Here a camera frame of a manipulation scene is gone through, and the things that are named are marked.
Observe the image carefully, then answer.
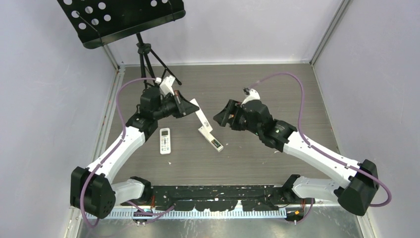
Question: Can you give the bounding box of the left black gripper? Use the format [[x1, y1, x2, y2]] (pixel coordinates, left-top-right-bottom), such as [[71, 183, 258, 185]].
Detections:
[[153, 90, 199, 120]]

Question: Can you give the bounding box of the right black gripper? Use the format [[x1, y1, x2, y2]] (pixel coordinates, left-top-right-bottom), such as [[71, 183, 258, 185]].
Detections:
[[212, 100, 262, 137]]

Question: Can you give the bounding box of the white remote battery cover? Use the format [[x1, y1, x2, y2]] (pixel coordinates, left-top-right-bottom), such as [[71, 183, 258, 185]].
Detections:
[[190, 99, 212, 132]]

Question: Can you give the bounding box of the long white remote control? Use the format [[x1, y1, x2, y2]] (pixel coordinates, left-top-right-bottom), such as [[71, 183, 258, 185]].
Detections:
[[198, 126, 224, 152]]

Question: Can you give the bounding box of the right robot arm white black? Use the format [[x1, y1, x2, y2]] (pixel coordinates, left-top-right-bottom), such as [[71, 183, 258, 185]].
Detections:
[[213, 100, 379, 216]]

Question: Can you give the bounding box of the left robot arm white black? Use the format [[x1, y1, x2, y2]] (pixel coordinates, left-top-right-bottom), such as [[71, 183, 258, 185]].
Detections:
[[70, 87, 200, 219]]

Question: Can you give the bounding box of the white air conditioner remote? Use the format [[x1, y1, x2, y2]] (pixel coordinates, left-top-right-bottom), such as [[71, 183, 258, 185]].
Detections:
[[159, 128, 171, 155]]

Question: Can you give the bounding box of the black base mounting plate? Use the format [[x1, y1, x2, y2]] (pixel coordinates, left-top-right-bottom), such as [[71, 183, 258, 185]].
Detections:
[[131, 185, 311, 212]]

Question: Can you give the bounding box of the black music stand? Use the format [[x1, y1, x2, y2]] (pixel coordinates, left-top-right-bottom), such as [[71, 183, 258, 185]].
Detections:
[[58, 0, 186, 78]]

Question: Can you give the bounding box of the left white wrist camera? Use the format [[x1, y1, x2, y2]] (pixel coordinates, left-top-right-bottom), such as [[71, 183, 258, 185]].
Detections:
[[155, 75, 175, 96]]

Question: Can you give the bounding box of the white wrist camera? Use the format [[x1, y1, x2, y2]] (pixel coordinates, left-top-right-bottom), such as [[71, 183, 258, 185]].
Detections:
[[155, 75, 175, 96], [242, 88, 261, 105]]

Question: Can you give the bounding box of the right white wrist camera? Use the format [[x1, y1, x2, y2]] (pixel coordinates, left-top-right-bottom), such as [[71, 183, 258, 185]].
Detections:
[[242, 88, 261, 105]]

